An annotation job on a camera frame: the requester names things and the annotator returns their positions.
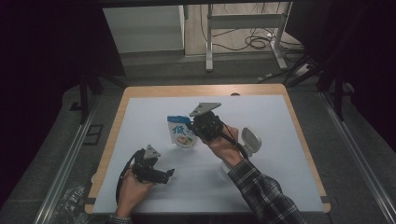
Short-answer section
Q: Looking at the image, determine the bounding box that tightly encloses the white power strip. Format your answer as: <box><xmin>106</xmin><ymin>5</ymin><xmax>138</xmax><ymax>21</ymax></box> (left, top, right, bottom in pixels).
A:
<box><xmin>293</xmin><ymin>63</ymin><xmax>311</xmax><ymax>77</ymax></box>

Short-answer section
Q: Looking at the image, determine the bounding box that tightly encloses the aluminium rail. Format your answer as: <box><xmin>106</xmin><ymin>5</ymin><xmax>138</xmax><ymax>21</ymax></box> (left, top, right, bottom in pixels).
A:
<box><xmin>33</xmin><ymin>95</ymin><xmax>101</xmax><ymax>224</ymax></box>
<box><xmin>319</xmin><ymin>92</ymin><xmax>396</xmax><ymax>224</ymax></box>

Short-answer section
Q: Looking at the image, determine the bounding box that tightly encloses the black metal stand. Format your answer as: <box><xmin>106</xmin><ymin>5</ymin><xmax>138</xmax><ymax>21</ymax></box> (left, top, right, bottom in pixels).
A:
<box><xmin>69</xmin><ymin>73</ymin><xmax>105</xmax><ymax>125</ymax></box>
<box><xmin>317</xmin><ymin>60</ymin><xmax>347</xmax><ymax>122</ymax></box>

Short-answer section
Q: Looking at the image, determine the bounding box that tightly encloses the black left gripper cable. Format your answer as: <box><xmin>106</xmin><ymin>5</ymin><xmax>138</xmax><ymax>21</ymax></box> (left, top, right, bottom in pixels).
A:
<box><xmin>115</xmin><ymin>148</ymin><xmax>147</xmax><ymax>203</ymax></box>

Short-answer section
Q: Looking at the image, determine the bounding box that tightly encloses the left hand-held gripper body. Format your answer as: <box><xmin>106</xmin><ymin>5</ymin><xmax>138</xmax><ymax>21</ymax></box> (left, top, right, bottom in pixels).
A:
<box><xmin>132</xmin><ymin>144</ymin><xmax>166</xmax><ymax>185</ymax></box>

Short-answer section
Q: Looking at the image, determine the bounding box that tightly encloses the white cabinet panel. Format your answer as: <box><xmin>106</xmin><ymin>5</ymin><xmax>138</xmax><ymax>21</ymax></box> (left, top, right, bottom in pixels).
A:
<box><xmin>102</xmin><ymin>5</ymin><xmax>187</xmax><ymax>54</ymax></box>

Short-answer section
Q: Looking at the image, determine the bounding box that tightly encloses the person's right hand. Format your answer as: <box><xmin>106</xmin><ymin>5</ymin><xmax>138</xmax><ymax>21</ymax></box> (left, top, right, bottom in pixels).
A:
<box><xmin>204</xmin><ymin>124</ymin><xmax>245</xmax><ymax>171</ymax></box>

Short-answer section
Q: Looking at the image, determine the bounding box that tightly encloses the clear plastic bag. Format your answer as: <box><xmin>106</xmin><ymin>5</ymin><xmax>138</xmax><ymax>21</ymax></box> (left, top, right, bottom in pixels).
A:
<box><xmin>51</xmin><ymin>184</ymin><xmax>87</xmax><ymax>224</ymax></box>

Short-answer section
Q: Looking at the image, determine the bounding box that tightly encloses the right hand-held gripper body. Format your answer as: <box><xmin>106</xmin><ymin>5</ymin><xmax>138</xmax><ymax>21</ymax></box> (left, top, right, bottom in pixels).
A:
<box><xmin>189</xmin><ymin>102</ymin><xmax>224</xmax><ymax>141</ymax></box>

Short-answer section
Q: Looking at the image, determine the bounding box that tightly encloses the person's left hand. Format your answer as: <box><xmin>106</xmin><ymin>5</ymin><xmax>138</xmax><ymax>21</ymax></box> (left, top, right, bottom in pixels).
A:
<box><xmin>115</xmin><ymin>170</ymin><xmax>155</xmax><ymax>217</ymax></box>

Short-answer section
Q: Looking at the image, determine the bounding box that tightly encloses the blue and white pouch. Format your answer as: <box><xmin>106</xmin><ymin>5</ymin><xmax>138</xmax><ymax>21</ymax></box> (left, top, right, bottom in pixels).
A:
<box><xmin>166</xmin><ymin>114</ymin><xmax>200</xmax><ymax>150</ymax></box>

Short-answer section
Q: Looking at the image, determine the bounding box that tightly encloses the clear jar with flip lid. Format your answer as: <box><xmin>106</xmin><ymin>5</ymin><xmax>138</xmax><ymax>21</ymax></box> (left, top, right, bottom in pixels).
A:
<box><xmin>219</xmin><ymin>126</ymin><xmax>262</xmax><ymax>175</ymax></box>

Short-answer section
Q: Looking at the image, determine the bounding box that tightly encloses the white metal desk frame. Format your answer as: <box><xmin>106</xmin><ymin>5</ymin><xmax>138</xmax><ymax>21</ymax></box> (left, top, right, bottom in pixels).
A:
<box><xmin>205</xmin><ymin>2</ymin><xmax>292</xmax><ymax>73</ymax></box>

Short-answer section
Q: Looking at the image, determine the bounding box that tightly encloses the tangle of black floor cables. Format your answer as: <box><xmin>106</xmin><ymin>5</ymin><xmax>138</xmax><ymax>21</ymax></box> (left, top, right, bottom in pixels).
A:
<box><xmin>214</xmin><ymin>27</ymin><xmax>304</xmax><ymax>54</ymax></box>

